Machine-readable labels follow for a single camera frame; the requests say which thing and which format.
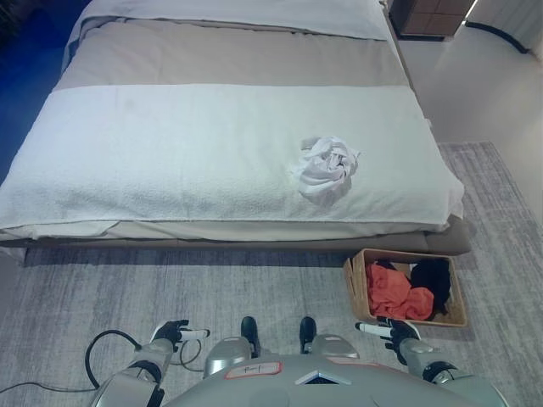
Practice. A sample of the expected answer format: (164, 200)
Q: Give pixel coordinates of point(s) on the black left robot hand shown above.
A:
(169, 330)

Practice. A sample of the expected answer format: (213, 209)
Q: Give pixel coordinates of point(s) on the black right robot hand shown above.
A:
(402, 330)

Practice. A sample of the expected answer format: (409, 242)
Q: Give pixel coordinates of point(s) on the white clothes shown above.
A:
(326, 169)

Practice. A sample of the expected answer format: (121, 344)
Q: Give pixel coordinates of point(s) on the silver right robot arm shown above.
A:
(428, 360)

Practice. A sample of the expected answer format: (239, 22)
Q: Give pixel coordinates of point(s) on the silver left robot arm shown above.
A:
(140, 369)

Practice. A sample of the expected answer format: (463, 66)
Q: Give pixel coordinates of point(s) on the wicker laundry basket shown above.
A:
(460, 309)

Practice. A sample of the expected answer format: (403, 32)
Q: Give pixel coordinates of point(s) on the white textured bed blanket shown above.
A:
(169, 161)

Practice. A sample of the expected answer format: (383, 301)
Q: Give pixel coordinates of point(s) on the orange cloth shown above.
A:
(388, 288)

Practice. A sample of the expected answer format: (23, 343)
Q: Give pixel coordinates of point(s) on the grey rug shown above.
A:
(127, 297)

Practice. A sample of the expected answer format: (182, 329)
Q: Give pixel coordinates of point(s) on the black cloth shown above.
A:
(432, 277)

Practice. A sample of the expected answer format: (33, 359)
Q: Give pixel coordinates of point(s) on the silver left robot leg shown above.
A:
(227, 354)

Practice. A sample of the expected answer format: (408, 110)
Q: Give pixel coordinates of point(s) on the silver robot leg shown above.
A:
(227, 354)
(335, 349)

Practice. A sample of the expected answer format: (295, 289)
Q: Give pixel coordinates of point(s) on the silver right robot leg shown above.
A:
(335, 349)

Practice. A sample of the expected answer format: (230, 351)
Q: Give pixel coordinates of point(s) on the black left robot foot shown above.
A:
(249, 328)

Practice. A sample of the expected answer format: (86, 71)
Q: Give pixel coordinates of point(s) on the black robot foot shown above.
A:
(249, 328)
(307, 328)

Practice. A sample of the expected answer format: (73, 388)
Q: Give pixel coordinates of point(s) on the grey robot torso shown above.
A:
(339, 388)

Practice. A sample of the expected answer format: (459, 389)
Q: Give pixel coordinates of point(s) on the black right robot foot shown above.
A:
(307, 328)

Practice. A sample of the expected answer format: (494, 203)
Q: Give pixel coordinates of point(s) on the beige duvet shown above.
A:
(237, 59)

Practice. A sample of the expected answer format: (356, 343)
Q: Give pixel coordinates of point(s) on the brown wooden nightstand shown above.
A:
(428, 17)

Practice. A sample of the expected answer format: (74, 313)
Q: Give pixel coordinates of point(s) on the white pillow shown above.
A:
(237, 12)

